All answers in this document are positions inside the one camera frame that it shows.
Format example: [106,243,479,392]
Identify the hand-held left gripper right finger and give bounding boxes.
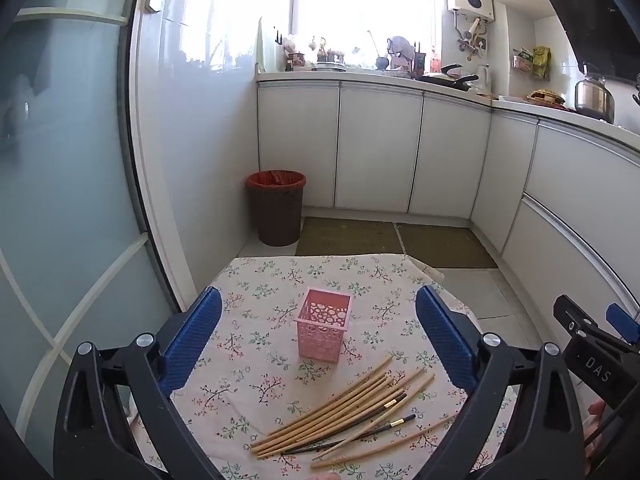
[415,284,586,480]

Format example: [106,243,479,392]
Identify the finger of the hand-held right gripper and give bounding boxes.
[606,303,640,345]
[553,294,600,340]

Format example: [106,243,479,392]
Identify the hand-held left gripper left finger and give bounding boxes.
[52,286,223,480]

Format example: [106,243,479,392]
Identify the pile of bamboo chopsticks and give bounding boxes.
[250,356,457,470]

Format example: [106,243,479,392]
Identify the pink perforated plastic basket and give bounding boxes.
[293,287,354,365]

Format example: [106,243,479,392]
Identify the person's right hand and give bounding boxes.
[583,399,613,461]

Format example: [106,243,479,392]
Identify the floral tablecloth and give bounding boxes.
[127,255,521,480]

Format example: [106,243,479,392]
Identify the black chopstick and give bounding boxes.
[312,413,418,461]
[281,393,408,456]

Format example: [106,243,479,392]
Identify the olive floor mat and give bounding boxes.
[295,217,405,257]
[396,223,499,269]

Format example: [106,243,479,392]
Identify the brown trash bin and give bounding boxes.
[245,170,307,247]

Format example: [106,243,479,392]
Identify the red trash bag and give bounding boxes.
[246,170,307,192]

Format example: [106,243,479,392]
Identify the steel cooking pot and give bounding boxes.
[574,76,616,124]

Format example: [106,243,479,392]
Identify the plate of food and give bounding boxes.
[525,89,567,109]

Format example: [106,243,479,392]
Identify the yellow packet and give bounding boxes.
[531,46,552,80]

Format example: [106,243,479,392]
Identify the black frying pan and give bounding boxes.
[422,64,480,92]

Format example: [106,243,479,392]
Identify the white kitchen countertop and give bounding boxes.
[256,69,640,138]

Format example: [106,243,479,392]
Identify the knife block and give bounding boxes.
[410,42,429,79]

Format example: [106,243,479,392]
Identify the dark mortar with pestle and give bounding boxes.
[369,30,391,70]

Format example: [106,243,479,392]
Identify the water heater pipes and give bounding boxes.
[452,10,489,64]

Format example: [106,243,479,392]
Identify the black range hood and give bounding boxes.
[527,0,640,81]

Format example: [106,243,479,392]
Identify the white cutting board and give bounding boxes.
[257,16,279,73]

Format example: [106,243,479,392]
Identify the kitchen window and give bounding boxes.
[290,0,446,68]

